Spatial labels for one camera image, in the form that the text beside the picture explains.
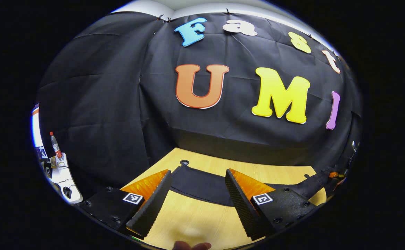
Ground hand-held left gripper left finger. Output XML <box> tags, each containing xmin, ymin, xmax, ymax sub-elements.
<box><xmin>74</xmin><ymin>169</ymin><xmax>174</xmax><ymax>240</ymax></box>

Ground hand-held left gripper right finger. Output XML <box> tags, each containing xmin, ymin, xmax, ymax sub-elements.
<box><xmin>225</xmin><ymin>168</ymin><xmax>317</xmax><ymax>240</ymax></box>

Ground dark grey jeans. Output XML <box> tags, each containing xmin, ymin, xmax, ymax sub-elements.
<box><xmin>170</xmin><ymin>165</ymin><xmax>330</xmax><ymax>209</ymax></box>

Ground white side table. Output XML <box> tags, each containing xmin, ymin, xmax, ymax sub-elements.
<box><xmin>44</xmin><ymin>153</ymin><xmax>83</xmax><ymax>204</ymax></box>

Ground black backdrop cloth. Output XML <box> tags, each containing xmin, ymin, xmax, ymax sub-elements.
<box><xmin>36</xmin><ymin>10</ymin><xmax>363</xmax><ymax>205</ymax></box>

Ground clear bottle with red cap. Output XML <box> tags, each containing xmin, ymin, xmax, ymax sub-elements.
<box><xmin>49</xmin><ymin>131</ymin><xmax>64</xmax><ymax>161</ymax></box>

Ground bright monitor screen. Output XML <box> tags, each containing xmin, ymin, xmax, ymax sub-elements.
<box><xmin>31</xmin><ymin>103</ymin><xmax>40</xmax><ymax>148</ymax></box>

